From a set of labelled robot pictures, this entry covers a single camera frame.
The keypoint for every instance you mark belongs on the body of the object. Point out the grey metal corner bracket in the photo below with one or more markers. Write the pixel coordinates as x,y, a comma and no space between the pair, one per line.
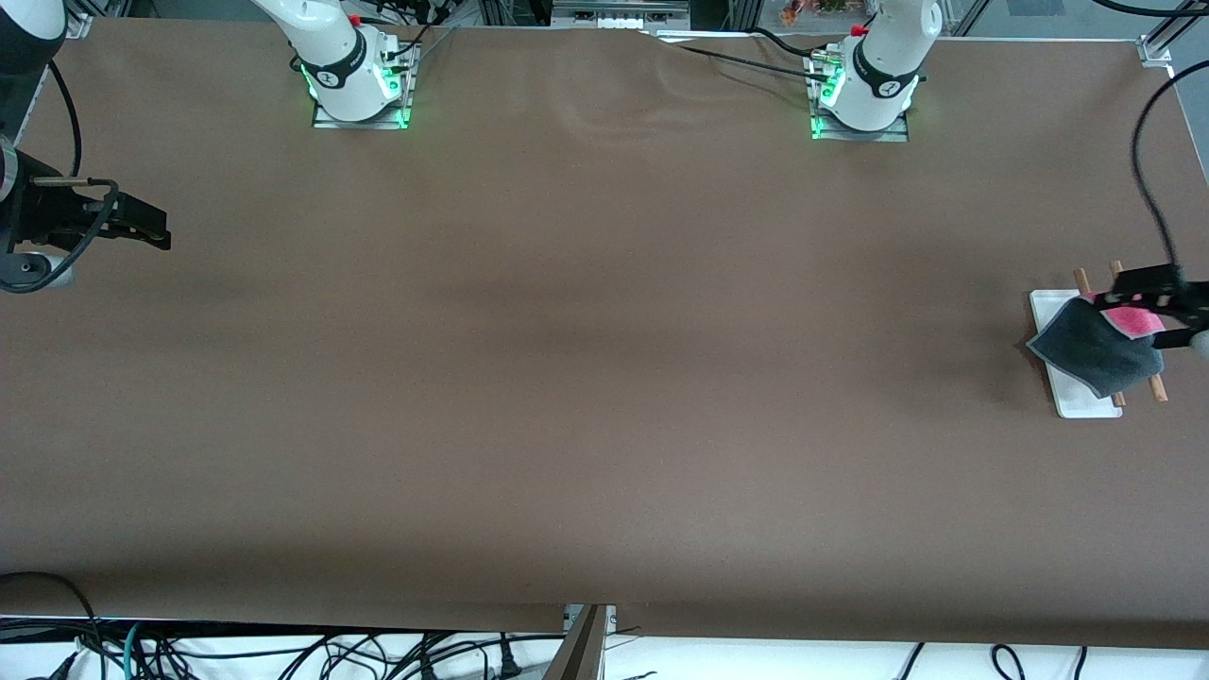
79,25
1155,51

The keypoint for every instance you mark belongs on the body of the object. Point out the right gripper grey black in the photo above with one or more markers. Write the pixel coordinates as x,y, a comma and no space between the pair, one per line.
45,215

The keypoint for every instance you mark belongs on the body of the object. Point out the white rack base plate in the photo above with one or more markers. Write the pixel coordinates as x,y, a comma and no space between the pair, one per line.
1077,404

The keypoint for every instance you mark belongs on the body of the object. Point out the brown table cover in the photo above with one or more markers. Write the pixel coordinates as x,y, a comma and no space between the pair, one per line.
604,425

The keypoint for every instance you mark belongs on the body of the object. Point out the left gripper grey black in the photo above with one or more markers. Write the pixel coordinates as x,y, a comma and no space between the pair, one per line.
1148,281

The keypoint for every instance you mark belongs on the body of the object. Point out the pink and grey towel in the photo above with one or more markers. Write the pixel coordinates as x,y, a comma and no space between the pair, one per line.
1096,345

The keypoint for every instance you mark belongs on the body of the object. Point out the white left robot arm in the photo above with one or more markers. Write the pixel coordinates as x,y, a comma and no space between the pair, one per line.
883,76

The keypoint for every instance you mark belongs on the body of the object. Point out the orange red packaging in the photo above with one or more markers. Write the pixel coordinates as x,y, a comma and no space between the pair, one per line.
822,9

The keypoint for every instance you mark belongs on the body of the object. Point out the brown angled beam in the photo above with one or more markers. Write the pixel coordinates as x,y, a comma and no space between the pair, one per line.
576,652

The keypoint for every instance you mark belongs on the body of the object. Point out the white power strip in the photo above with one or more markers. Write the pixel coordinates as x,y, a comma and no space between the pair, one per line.
619,21

